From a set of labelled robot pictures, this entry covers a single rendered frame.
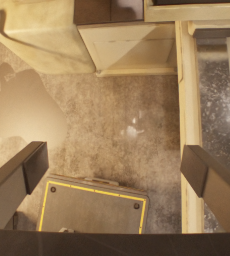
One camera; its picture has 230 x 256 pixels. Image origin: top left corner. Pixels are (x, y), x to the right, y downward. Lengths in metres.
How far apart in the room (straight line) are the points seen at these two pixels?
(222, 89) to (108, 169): 1.02
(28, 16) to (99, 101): 0.77
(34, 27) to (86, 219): 1.21
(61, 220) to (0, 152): 0.91
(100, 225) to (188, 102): 0.90
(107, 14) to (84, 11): 0.13
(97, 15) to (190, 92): 0.65
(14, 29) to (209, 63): 1.08
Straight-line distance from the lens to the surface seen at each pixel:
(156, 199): 1.52
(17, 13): 1.38
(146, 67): 1.55
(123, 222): 1.23
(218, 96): 0.83
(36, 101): 1.76
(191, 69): 0.87
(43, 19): 1.26
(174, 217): 1.58
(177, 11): 0.76
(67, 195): 1.26
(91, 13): 1.15
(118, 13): 1.13
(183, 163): 0.17
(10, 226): 1.81
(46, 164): 0.17
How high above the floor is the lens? 1.46
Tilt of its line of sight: 81 degrees down
